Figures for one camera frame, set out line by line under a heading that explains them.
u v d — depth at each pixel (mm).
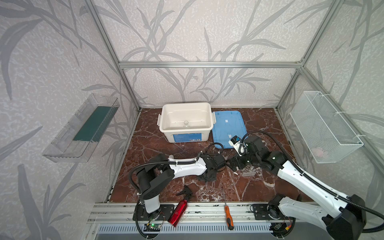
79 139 631
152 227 707
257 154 573
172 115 1052
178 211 720
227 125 1087
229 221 693
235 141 679
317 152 730
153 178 451
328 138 604
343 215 380
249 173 861
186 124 1017
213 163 680
